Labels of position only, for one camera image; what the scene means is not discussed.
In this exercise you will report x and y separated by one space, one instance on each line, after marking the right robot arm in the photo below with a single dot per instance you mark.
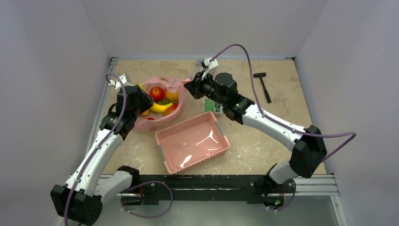
306 145

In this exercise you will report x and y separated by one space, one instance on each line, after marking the orange fake fruit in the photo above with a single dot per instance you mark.
171 96

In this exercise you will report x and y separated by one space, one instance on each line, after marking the yellow fake banana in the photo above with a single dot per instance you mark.
156 108

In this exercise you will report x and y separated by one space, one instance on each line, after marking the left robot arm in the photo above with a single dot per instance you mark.
82 197

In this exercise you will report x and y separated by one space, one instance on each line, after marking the green labelled small plastic case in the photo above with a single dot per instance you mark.
209 105

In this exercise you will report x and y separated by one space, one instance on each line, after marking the black hammer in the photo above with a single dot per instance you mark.
266 93

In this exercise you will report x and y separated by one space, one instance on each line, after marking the pink plastic basket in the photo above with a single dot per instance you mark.
191 142

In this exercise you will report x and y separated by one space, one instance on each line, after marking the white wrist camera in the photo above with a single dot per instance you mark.
209 66
124 80

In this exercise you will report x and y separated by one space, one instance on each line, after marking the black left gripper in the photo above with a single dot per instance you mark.
146 99

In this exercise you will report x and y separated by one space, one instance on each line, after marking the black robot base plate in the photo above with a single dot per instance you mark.
252 189

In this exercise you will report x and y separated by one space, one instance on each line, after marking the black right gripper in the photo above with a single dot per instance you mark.
195 86

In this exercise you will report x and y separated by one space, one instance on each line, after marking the red fake fruit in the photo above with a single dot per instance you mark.
170 109

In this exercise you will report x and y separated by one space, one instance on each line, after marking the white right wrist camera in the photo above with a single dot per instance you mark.
209 66

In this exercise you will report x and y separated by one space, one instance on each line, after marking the green fake grapes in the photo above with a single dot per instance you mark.
165 102

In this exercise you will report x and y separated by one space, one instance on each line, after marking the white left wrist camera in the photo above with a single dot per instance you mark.
124 80

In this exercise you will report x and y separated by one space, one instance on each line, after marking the aluminium table frame rail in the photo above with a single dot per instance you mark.
82 197

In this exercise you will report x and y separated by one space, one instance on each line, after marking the red fake apple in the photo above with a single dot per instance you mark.
157 93

